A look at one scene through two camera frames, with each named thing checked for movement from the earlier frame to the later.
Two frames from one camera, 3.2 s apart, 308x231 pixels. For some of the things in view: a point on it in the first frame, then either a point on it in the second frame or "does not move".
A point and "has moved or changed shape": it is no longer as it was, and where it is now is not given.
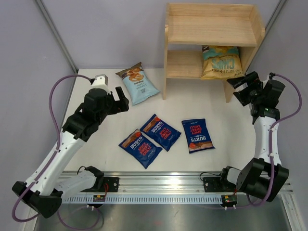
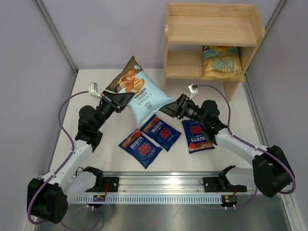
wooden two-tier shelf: (191, 26) does not move
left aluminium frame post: (45, 15) does not move
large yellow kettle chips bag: (221, 62) does not move
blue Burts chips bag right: (197, 135) does not move
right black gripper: (253, 82) -> (176, 109)
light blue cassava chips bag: (138, 83) has moved or changed shape
